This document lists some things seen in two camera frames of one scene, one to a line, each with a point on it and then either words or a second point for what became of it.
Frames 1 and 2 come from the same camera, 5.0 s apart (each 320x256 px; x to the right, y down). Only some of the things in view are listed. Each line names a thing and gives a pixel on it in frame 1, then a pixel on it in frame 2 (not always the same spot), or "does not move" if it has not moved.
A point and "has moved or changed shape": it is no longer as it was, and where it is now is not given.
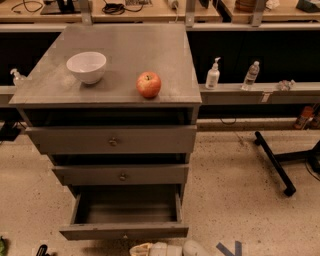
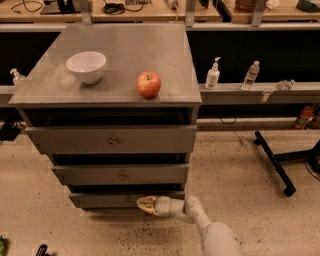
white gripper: [159, 249] → [163, 206]
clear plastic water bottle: [251, 75] does not move
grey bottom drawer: [126, 212] has moved or changed shape
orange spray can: [307, 115] does not move
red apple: [148, 84] does not move
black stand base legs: [312, 156] does not move
